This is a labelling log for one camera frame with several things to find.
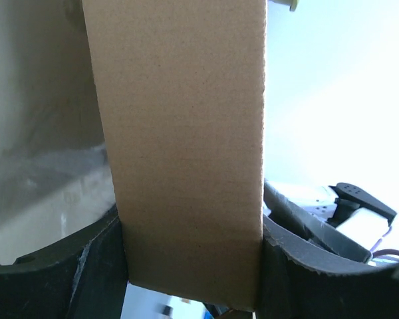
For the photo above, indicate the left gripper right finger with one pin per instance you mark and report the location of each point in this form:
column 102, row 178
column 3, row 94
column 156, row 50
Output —
column 300, row 280

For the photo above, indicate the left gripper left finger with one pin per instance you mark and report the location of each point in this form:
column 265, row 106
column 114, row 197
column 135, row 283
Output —
column 83, row 275

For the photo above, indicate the brown cardboard box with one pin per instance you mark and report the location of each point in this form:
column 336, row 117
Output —
column 180, row 88

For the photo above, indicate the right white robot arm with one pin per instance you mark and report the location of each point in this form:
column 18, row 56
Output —
column 342, row 219

